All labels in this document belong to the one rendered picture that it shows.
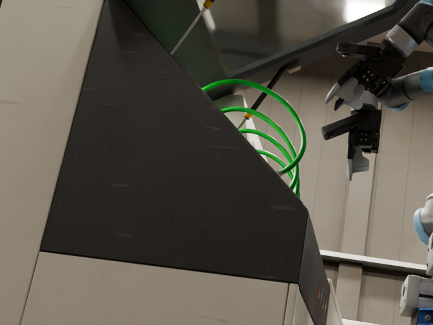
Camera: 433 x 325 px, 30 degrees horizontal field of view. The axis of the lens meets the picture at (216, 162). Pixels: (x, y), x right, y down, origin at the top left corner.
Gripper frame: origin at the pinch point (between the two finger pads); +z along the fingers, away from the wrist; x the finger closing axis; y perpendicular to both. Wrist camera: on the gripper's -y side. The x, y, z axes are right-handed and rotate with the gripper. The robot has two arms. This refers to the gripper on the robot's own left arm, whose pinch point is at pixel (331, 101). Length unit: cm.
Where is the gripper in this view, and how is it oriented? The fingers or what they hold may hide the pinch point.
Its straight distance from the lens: 205.4
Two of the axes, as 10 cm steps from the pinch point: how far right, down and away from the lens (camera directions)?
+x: 4.2, 1.7, 8.9
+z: -6.8, 7.1, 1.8
